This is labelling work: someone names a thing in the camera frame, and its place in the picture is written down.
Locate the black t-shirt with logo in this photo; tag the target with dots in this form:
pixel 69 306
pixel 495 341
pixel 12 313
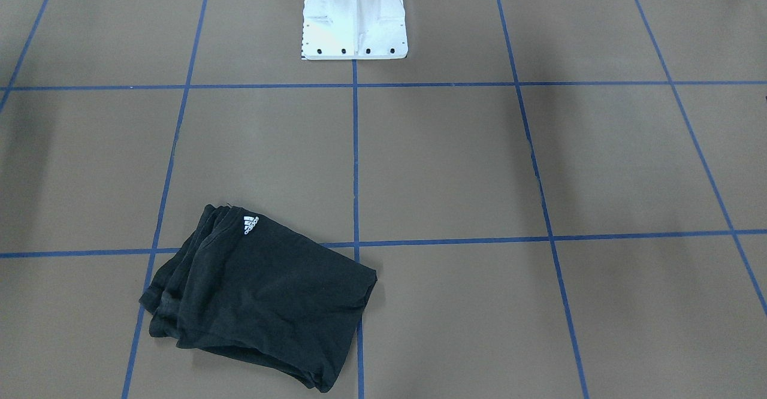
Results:
pixel 245 287

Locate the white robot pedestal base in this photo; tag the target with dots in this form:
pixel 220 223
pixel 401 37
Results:
pixel 335 30

